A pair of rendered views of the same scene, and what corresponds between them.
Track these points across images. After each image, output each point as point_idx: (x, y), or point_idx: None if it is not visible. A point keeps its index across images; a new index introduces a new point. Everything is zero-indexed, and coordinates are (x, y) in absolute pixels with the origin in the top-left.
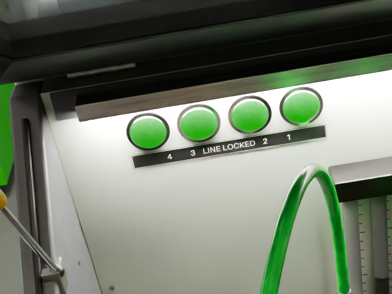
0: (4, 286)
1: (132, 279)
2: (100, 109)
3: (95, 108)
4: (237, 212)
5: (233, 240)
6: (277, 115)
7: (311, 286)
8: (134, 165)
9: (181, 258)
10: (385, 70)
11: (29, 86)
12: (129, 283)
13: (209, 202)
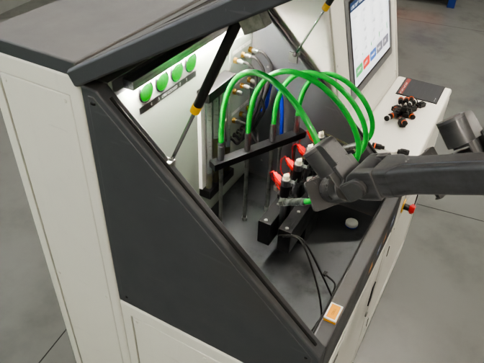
0: None
1: None
2: (141, 81)
3: (140, 81)
4: (171, 127)
5: (169, 142)
6: (183, 69)
7: (191, 156)
8: (140, 114)
9: None
10: (219, 36)
11: (93, 83)
12: None
13: (163, 124)
